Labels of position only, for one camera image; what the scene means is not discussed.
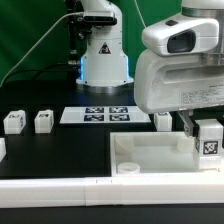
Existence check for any white left obstacle bar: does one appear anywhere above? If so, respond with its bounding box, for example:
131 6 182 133
0 138 6 162

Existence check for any white square tabletop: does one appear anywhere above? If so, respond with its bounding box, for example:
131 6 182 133
110 132 224 177

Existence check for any white marker plate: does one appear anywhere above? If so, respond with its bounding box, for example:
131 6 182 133
60 106 151 124

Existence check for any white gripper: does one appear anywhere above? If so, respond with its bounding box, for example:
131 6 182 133
134 50 224 137

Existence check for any black cable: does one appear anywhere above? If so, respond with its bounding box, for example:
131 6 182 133
3 65 81 86

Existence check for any white front obstacle bar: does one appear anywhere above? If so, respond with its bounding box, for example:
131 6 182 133
0 173 224 208

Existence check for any white obstacle bar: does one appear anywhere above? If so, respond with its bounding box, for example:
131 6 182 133
0 138 6 162
0 173 224 208

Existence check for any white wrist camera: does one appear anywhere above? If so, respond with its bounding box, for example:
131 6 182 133
142 16 219 56

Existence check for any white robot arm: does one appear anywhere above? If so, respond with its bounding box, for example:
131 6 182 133
78 0 224 114

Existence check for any white cable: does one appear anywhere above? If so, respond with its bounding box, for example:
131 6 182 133
0 11 84 88

